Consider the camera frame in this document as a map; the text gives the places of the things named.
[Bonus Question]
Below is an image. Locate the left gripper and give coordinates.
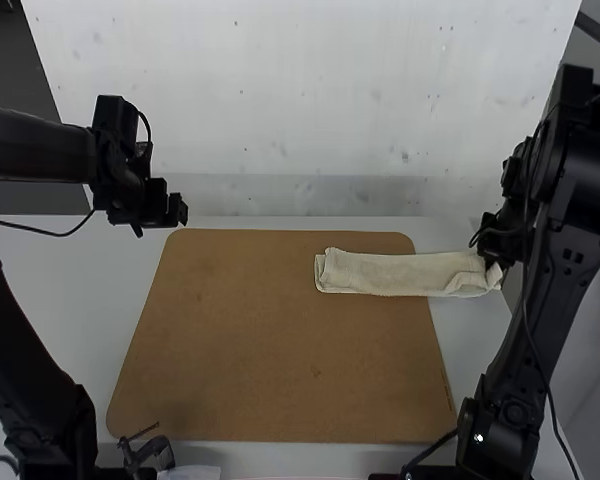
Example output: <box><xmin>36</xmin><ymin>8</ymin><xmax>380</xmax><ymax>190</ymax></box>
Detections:
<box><xmin>105</xmin><ymin>176</ymin><xmax>190</xmax><ymax>240</ymax></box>

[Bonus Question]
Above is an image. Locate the black cable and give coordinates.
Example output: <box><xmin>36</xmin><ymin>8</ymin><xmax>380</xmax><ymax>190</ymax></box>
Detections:
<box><xmin>398</xmin><ymin>428</ymin><xmax>459</xmax><ymax>479</ymax></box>
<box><xmin>0</xmin><ymin>207</ymin><xmax>99</xmax><ymax>239</ymax></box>
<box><xmin>547</xmin><ymin>379</ymin><xmax>584</xmax><ymax>479</ymax></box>

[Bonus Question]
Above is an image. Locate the black clamp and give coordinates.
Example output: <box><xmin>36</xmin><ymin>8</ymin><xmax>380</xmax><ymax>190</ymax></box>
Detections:
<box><xmin>116</xmin><ymin>421</ymin><xmax>177</xmax><ymax>475</ymax></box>

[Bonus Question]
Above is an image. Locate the cork mat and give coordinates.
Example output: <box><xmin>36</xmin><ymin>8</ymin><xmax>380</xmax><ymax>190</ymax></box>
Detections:
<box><xmin>105</xmin><ymin>228</ymin><xmax>459</xmax><ymax>445</ymax></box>

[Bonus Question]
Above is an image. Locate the pale towel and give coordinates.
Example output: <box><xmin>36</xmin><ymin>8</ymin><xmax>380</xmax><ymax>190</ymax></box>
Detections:
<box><xmin>311</xmin><ymin>245</ymin><xmax>504</xmax><ymax>300</ymax></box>

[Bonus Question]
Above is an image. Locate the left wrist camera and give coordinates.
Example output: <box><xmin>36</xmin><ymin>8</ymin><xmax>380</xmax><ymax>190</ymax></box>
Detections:
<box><xmin>92</xmin><ymin>93</ymin><xmax>142</xmax><ymax>147</ymax></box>

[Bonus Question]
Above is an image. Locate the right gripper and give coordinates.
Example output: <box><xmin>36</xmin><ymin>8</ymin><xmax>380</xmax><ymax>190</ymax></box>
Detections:
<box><xmin>471</xmin><ymin>209</ymin><xmax>520</xmax><ymax>275</ymax></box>

